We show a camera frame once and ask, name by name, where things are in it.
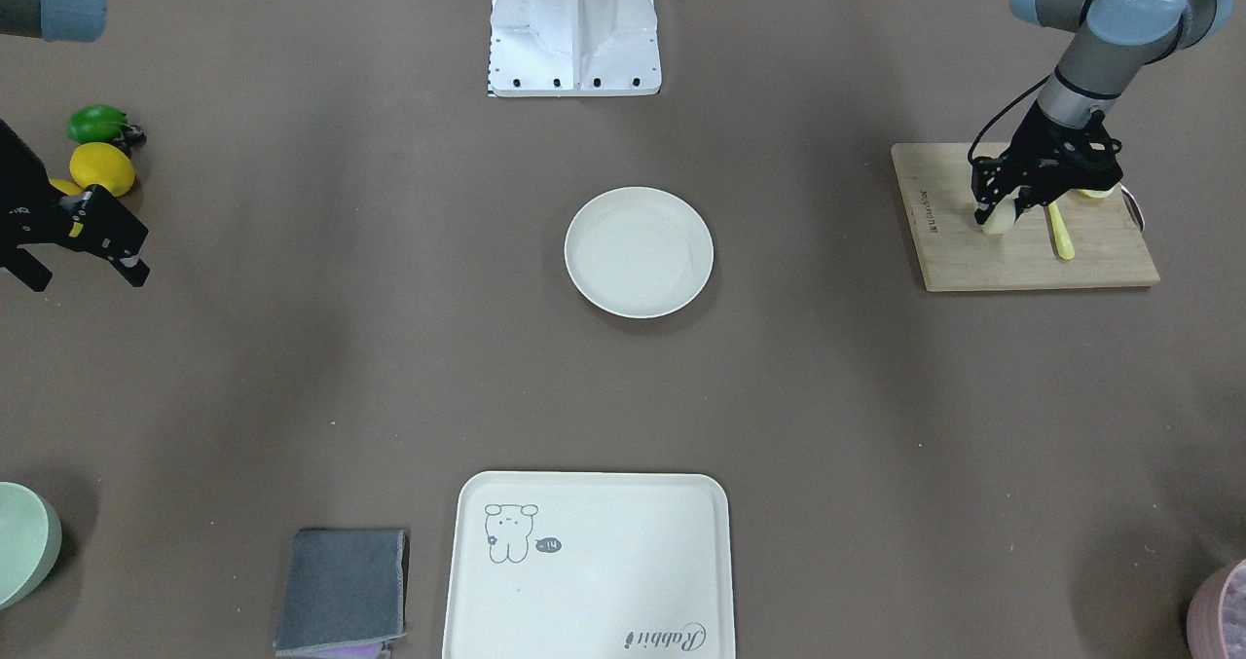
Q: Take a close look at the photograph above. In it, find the grey folded cloth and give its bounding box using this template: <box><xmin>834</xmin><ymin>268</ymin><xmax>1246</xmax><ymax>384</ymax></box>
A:
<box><xmin>275</xmin><ymin>528</ymin><xmax>407</xmax><ymax>658</ymax></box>

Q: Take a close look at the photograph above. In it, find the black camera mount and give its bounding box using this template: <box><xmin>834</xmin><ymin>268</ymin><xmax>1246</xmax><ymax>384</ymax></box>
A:
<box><xmin>1057</xmin><ymin>112</ymin><xmax>1124</xmax><ymax>192</ymax></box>

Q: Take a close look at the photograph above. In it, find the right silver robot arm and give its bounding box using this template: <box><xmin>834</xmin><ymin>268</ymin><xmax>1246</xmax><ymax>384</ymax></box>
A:
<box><xmin>1</xmin><ymin>0</ymin><xmax>150</xmax><ymax>292</ymax></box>

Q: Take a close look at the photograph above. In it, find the mint green bowl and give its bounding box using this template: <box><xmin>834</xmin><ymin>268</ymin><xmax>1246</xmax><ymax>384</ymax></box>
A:
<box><xmin>1</xmin><ymin>482</ymin><xmax>62</xmax><ymax>609</ymax></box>

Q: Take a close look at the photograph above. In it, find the yellow lemon outer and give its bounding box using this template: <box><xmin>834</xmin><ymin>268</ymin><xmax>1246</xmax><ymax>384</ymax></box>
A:
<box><xmin>49</xmin><ymin>177</ymin><xmax>83</xmax><ymax>197</ymax></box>

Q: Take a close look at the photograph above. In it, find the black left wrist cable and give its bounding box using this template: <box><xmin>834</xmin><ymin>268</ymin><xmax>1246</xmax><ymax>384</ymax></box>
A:
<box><xmin>967</xmin><ymin>73</ymin><xmax>1057</xmax><ymax>164</ymax></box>

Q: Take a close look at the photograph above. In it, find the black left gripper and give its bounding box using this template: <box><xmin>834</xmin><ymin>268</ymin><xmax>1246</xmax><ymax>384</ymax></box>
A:
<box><xmin>973</xmin><ymin>103</ymin><xmax>1082</xmax><ymax>220</ymax></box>

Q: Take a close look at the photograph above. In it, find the green toy pepper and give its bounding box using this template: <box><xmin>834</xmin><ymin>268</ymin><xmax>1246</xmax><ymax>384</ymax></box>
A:
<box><xmin>65</xmin><ymin>103</ymin><xmax>147</xmax><ymax>149</ymax></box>

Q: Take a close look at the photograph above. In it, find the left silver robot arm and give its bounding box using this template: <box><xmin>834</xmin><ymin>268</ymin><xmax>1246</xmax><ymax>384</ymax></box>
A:
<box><xmin>967</xmin><ymin>0</ymin><xmax>1234</xmax><ymax>235</ymax></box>

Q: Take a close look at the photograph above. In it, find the cream rectangular tray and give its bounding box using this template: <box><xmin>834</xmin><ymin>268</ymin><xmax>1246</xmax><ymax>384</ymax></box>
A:
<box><xmin>441</xmin><ymin>471</ymin><xmax>736</xmax><ymax>658</ymax></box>

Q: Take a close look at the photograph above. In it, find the pink bowl with ice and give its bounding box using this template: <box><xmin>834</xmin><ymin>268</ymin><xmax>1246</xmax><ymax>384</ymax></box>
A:
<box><xmin>1187</xmin><ymin>561</ymin><xmax>1245</xmax><ymax>658</ymax></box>

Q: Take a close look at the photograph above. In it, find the yellow lemon near pepper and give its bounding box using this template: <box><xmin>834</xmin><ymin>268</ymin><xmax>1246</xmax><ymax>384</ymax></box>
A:
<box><xmin>69</xmin><ymin>143</ymin><xmax>136</xmax><ymax>198</ymax></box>

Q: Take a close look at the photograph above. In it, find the round cream plate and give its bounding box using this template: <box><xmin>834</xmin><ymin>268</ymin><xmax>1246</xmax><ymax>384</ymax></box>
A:
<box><xmin>564</xmin><ymin>186</ymin><xmax>715</xmax><ymax>320</ymax></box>

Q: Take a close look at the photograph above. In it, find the yellow plastic knife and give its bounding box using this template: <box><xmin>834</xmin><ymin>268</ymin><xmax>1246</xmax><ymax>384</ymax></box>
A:
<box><xmin>1045</xmin><ymin>201</ymin><xmax>1077</xmax><ymax>263</ymax></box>

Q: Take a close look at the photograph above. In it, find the wooden cutting board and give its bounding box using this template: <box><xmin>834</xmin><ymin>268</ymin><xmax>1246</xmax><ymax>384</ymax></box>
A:
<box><xmin>891</xmin><ymin>143</ymin><xmax>1158</xmax><ymax>292</ymax></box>

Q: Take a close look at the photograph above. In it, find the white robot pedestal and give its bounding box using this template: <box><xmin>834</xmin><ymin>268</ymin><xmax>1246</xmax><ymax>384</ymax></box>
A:
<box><xmin>487</xmin><ymin>0</ymin><xmax>663</xmax><ymax>97</ymax></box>

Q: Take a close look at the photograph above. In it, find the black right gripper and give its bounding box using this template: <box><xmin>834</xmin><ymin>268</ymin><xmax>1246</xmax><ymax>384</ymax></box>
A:
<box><xmin>1</xmin><ymin>123</ymin><xmax>151</xmax><ymax>292</ymax></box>

